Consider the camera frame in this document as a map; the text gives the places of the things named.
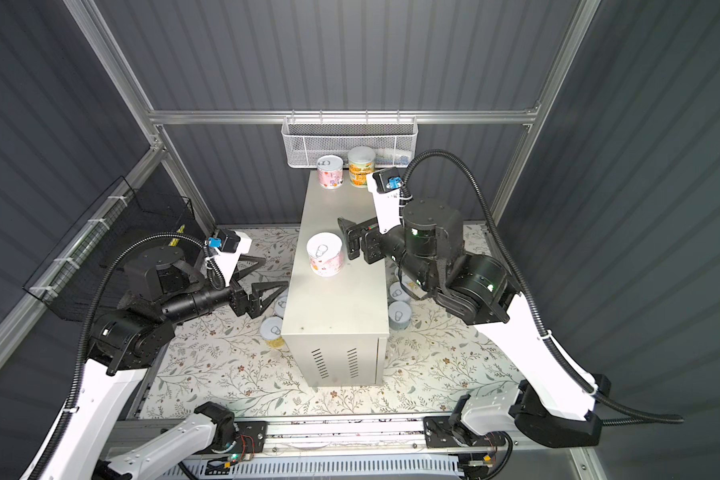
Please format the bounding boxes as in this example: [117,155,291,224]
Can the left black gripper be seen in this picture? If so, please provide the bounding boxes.
[161,254,287,329]

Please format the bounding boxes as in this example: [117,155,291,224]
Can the pink label can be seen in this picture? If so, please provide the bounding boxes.
[306,232,344,278]
[316,155,344,190]

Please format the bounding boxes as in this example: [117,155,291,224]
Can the pink label can front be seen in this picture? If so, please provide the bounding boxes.
[316,155,344,190]

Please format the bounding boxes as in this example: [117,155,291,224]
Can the orange label can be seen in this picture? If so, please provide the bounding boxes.
[347,146,376,188]

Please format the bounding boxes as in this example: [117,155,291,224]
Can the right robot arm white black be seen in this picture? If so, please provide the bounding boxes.
[337,199,604,448]

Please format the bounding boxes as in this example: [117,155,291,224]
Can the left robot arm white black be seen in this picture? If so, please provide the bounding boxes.
[22,236,288,479]

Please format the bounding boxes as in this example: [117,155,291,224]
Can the white metal cabinet counter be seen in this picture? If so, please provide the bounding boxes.
[281,171,389,387]

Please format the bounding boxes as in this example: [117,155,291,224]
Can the can left middle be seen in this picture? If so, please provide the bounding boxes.
[274,295,287,318]

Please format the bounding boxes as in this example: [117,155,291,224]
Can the yellow label can left front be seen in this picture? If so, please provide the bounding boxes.
[260,316,285,348]

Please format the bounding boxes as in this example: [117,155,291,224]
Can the can right middle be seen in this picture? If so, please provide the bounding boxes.
[389,282,411,303]

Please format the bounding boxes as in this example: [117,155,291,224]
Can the tubes in white basket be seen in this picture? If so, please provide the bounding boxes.
[375,148,413,168]

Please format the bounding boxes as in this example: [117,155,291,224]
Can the teal label can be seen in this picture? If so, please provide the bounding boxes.
[388,301,412,331]

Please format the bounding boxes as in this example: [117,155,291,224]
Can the floral patterned mat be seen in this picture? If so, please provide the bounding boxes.
[137,224,526,420]

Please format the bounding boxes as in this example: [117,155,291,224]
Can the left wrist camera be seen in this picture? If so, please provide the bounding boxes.
[206,229,252,277]

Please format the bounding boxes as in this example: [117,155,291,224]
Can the left black corrugated cable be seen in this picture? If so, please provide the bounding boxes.
[26,232,226,480]

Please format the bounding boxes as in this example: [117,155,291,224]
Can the black corrugated cable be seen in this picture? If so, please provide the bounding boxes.
[398,148,685,426]
[26,232,226,480]

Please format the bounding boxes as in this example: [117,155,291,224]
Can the white wire mesh basket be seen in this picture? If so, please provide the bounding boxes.
[281,119,419,168]

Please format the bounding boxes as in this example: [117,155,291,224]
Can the black wire wall basket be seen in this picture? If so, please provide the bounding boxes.
[23,177,202,322]

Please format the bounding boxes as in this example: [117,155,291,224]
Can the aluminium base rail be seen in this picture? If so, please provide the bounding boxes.
[101,413,607,479]

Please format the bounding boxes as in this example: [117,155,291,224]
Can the right black corrugated cable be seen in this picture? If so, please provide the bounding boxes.
[398,148,685,426]

